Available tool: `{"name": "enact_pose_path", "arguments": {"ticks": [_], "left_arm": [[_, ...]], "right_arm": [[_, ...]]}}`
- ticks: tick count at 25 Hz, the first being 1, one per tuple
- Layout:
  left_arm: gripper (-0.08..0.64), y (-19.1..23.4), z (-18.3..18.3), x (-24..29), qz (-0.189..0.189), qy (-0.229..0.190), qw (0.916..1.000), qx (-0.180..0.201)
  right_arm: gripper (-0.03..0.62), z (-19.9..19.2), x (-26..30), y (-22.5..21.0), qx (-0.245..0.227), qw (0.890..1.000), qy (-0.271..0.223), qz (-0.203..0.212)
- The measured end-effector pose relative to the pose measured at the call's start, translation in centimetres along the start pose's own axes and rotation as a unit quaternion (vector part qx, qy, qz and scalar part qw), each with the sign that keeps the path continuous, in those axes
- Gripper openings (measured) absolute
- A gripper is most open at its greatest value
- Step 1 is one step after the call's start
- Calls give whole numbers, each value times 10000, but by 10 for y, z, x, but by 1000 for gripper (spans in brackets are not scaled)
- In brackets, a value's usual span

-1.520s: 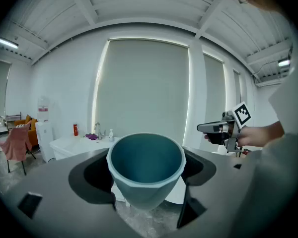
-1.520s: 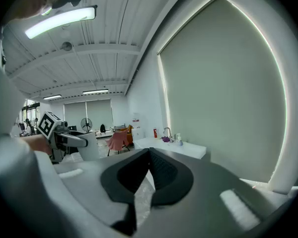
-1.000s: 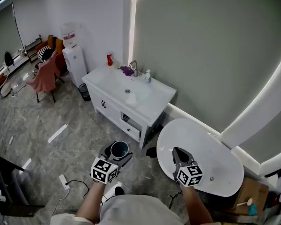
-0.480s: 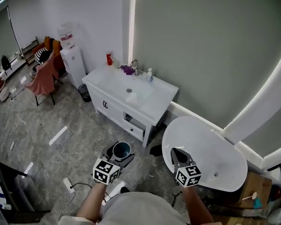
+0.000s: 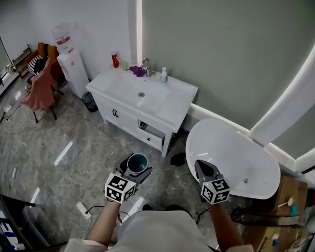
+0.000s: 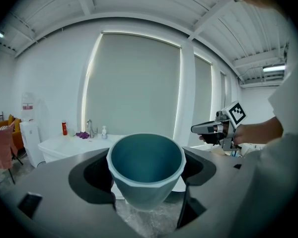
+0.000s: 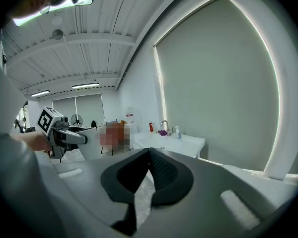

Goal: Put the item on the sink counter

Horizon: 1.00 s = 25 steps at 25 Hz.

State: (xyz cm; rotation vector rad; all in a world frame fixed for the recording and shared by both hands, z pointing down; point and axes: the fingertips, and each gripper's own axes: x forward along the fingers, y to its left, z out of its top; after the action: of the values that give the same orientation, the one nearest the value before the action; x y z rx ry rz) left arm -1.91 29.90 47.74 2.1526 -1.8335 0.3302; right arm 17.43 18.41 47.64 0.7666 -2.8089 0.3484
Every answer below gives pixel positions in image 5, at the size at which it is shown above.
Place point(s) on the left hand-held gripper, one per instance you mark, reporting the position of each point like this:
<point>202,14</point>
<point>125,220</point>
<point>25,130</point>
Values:
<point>120,189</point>

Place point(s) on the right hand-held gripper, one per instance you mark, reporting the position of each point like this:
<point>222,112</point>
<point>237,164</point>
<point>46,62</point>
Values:
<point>215,190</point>

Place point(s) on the dark blue cup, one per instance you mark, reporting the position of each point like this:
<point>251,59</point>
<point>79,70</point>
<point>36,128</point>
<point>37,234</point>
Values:
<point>137,164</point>

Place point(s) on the small white soap bottle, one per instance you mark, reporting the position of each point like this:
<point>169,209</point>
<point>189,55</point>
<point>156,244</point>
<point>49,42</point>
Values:
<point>164,76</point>

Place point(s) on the red bottle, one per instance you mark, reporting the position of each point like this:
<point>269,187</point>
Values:
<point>115,61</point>

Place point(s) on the person's right forearm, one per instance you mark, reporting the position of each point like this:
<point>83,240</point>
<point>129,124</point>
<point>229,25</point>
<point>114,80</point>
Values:
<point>224,227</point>

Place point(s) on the person's left forearm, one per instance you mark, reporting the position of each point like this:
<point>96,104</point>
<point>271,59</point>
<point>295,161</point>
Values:
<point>105,224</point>

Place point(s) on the white bathtub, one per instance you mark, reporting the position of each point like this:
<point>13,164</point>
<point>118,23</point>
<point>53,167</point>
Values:
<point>225,151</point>

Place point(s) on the black slipper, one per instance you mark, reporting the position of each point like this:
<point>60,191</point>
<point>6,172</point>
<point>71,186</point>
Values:
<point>179,159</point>

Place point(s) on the white vanity drawer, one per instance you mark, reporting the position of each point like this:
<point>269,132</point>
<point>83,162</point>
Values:
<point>152,138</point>

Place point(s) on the person's left black shoe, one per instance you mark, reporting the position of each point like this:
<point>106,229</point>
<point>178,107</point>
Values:
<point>147,208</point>

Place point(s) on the person's black shoe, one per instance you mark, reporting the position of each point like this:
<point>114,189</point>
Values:
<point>147,208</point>
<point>178,209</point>

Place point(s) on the person's right black shoe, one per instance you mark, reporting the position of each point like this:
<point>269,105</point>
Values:
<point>178,209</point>

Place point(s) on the black round item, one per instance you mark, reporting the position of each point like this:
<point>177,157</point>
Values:
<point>240,215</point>

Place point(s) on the white power strip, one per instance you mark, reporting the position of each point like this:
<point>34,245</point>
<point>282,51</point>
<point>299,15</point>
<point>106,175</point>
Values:
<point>83,210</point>

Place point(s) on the person's white shirt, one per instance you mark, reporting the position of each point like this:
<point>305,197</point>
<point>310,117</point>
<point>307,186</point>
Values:
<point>157,232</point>

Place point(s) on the metal sink drain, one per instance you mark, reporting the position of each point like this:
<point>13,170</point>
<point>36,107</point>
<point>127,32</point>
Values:
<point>141,94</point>

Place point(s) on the white vanity sink cabinet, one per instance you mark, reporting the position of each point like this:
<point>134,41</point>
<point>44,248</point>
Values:
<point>126,88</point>

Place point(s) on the wooden spoon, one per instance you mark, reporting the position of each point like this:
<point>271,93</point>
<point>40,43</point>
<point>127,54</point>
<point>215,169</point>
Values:
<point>286,202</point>

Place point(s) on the large brown cardboard box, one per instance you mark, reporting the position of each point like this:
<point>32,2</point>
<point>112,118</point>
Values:
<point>267,237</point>

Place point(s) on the teal plastic item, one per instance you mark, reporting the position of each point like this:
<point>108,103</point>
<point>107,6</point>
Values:
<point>294,210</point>

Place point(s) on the purple cloth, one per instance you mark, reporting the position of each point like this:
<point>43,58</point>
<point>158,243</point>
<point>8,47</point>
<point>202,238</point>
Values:
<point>137,71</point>

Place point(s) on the small blue capped bottle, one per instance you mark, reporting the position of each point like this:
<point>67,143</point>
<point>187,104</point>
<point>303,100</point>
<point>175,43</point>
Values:
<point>275,241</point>

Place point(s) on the chrome faucet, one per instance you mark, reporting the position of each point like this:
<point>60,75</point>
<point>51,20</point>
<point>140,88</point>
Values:
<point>147,67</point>

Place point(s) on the white water dispenser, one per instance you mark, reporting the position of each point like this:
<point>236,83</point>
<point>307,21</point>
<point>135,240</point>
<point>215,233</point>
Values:
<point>73,72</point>

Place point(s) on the pink cloth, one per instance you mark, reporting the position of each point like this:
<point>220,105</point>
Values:
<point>40,90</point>

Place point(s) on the orange chair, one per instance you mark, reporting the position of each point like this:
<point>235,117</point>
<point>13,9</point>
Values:
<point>52,51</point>

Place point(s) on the black white striped cloth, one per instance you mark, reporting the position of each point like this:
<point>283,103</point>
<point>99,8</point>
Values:
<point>35,64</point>

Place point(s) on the clear water jug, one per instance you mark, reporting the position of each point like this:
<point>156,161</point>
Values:
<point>63,37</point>

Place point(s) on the thin black pole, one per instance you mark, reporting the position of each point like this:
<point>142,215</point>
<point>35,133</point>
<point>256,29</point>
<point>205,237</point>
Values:
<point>4,41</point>

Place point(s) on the metal frame shelf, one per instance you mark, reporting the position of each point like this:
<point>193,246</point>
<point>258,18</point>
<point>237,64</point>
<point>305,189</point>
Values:
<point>21,62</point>

